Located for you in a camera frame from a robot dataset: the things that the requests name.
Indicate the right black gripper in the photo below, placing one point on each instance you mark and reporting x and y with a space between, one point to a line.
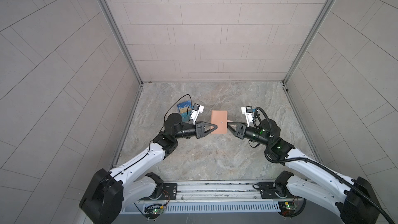
240 127

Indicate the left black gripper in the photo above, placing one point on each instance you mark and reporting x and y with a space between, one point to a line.
198 130

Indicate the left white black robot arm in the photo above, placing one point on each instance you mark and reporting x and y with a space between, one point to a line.
134 170

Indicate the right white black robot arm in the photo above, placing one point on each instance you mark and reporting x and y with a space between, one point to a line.
353 200

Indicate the teal card on table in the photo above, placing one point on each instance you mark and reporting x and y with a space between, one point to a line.
185 117

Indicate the gold beige card on table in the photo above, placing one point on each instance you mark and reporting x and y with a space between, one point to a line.
185 110

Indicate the blue VIP card on table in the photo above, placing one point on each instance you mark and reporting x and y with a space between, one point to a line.
184 104

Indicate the white ventilation grille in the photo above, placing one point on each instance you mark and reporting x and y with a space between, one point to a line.
221 207

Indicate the right green circuit board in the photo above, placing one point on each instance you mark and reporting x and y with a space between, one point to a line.
287 208

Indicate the green circuit board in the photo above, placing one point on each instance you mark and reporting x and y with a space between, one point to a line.
155 209
287 208

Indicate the left green circuit board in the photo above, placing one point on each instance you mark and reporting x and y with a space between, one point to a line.
155 209

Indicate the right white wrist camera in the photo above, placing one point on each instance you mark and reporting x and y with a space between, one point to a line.
249 114

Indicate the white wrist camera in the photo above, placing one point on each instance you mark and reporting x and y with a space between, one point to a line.
196 110
249 114

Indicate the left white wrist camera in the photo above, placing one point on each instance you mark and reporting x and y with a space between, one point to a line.
196 110

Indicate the aluminium mounting rail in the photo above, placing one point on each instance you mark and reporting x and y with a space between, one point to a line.
217 189

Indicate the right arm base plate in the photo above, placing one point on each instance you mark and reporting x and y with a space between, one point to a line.
273 190

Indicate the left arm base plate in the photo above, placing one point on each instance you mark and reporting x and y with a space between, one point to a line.
168 192

